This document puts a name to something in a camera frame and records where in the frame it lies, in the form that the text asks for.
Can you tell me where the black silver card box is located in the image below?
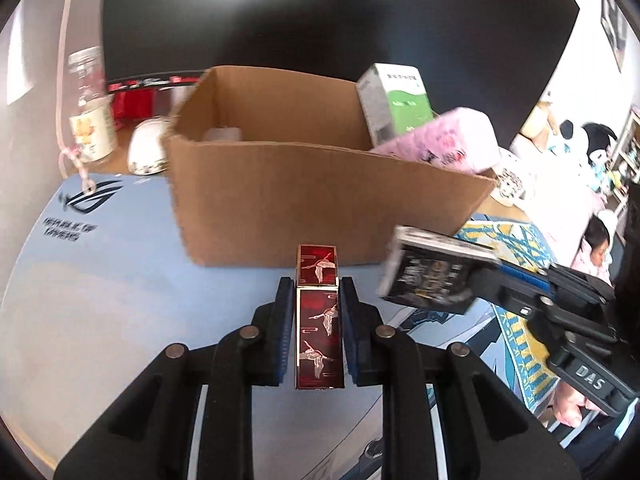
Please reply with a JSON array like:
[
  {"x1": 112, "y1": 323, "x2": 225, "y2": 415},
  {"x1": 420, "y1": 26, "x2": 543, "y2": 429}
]
[{"x1": 378, "y1": 226, "x2": 500, "y2": 314}]

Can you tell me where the red crane pattern box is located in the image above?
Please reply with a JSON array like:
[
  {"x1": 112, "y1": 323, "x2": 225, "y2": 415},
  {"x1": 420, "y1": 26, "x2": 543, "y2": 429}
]
[{"x1": 295, "y1": 244, "x2": 345, "y2": 390}]

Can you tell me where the right hand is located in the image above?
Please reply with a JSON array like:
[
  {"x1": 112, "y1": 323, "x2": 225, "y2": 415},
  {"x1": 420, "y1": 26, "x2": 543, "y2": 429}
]
[{"x1": 552, "y1": 382, "x2": 600, "y2": 428}]

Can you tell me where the blue yellow patterned mat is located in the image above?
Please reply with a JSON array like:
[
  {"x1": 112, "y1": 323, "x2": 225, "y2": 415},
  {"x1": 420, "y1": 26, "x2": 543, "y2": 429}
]
[{"x1": 456, "y1": 219, "x2": 558, "y2": 415}]

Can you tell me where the white cartoon mug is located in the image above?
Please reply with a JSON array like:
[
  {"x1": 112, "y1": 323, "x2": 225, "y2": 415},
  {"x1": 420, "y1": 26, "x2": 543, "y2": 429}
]
[{"x1": 490, "y1": 148, "x2": 525, "y2": 207}]

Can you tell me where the pink tissue pack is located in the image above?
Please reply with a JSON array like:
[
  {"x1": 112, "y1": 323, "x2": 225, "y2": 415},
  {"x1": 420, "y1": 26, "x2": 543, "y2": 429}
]
[{"x1": 371, "y1": 107, "x2": 499, "y2": 174}]

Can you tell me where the light blue ROG mousepad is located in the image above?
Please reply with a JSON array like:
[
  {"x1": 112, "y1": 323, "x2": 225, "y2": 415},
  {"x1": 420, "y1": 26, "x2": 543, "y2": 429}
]
[{"x1": 0, "y1": 171, "x2": 501, "y2": 480}]

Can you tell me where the green white medicine box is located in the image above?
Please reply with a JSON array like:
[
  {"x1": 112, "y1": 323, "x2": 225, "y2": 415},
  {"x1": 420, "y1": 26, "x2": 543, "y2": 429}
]
[{"x1": 356, "y1": 63, "x2": 434, "y2": 148}]

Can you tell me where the black computer monitor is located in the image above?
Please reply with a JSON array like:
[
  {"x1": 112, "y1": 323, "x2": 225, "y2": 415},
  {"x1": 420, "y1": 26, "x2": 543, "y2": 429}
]
[{"x1": 102, "y1": 0, "x2": 578, "y2": 146}]

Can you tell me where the brown cardboard box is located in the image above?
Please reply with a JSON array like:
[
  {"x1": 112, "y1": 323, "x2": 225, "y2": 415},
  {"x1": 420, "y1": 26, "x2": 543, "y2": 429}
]
[{"x1": 163, "y1": 66, "x2": 496, "y2": 268}]

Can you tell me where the white computer mouse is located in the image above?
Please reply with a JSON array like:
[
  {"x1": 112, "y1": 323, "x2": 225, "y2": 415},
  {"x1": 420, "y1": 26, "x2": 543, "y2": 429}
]
[{"x1": 127, "y1": 117, "x2": 169, "y2": 176}]

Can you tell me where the clear plastic drink bottle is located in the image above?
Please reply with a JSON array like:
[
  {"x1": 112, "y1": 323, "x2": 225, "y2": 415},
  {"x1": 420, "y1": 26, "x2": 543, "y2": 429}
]
[{"x1": 67, "y1": 46, "x2": 117, "y2": 164}]

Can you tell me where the pink headphone cable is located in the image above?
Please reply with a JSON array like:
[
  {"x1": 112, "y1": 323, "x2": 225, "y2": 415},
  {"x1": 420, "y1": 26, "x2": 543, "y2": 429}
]
[{"x1": 55, "y1": 0, "x2": 97, "y2": 194}]

